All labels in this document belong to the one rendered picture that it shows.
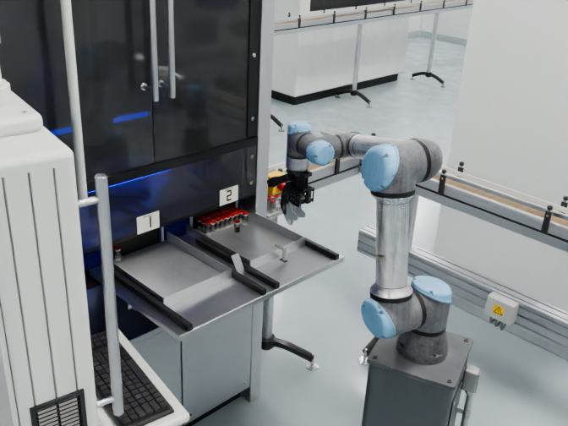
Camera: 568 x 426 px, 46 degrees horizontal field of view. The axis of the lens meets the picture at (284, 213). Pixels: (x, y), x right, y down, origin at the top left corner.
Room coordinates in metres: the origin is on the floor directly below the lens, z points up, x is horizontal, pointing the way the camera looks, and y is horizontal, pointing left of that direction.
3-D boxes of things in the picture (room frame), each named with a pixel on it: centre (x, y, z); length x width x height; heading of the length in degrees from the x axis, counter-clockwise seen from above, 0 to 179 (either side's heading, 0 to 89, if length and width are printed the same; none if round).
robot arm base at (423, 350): (1.65, -0.43, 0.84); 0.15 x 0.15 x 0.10
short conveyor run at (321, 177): (2.68, -0.05, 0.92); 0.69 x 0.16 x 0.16; 136
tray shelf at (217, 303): (1.94, 0.20, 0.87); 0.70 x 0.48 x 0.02; 136
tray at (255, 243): (2.11, 0.13, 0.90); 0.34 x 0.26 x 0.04; 46
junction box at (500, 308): (2.35, -0.91, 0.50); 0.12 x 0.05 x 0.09; 46
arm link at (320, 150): (1.97, -0.10, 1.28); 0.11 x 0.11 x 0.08; 30
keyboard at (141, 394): (1.42, 0.42, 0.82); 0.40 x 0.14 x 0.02; 37
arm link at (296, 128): (2.05, -0.04, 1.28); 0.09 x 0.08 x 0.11; 30
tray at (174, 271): (1.87, 0.37, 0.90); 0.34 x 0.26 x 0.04; 46
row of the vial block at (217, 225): (2.19, 0.21, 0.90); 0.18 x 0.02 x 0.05; 136
